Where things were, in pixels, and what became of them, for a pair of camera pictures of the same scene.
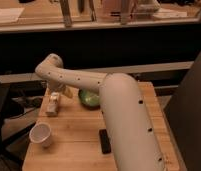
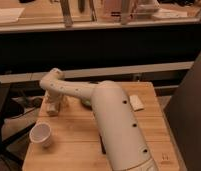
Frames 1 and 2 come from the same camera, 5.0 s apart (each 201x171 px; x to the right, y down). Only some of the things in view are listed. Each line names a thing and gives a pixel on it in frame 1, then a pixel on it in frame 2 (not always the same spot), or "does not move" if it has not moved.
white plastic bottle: [52, 104] does not move
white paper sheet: [7, 14] does not move
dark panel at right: [186, 117] does not move
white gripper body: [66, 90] → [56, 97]
